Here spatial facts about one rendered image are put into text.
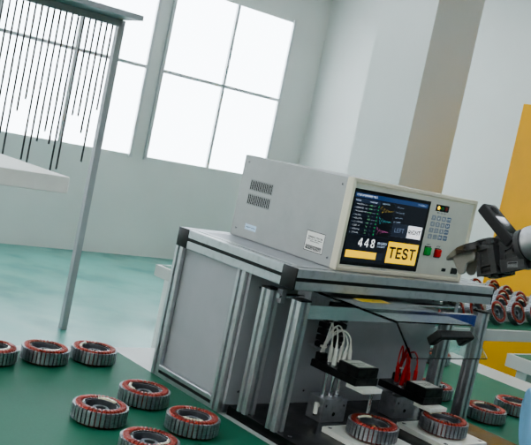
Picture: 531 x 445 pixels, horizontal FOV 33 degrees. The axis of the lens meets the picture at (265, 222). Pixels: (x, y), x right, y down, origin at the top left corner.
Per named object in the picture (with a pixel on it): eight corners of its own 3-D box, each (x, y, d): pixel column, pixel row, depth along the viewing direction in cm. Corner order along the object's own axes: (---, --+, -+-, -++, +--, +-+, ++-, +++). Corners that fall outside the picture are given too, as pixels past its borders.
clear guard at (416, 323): (487, 359, 188) (493, 332, 188) (412, 359, 173) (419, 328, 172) (375, 317, 213) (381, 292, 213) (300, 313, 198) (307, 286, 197)
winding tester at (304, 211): (459, 282, 223) (478, 201, 222) (335, 270, 195) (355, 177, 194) (351, 248, 253) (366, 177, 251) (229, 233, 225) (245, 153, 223)
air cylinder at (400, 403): (413, 418, 221) (417, 395, 221) (392, 418, 216) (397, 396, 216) (398, 411, 225) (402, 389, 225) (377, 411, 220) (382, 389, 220)
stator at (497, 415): (512, 426, 240) (516, 413, 240) (482, 426, 235) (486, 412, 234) (483, 411, 250) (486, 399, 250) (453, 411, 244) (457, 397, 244)
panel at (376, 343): (418, 398, 242) (443, 290, 239) (224, 404, 199) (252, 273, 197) (415, 396, 243) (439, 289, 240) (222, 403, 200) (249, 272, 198)
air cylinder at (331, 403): (343, 421, 206) (348, 398, 205) (319, 423, 201) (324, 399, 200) (328, 413, 209) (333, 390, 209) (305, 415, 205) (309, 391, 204)
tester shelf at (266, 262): (490, 305, 229) (495, 287, 228) (292, 290, 185) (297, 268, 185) (367, 265, 262) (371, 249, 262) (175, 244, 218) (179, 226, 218)
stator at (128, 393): (162, 396, 203) (165, 380, 202) (172, 413, 192) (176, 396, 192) (112, 391, 199) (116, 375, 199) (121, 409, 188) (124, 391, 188)
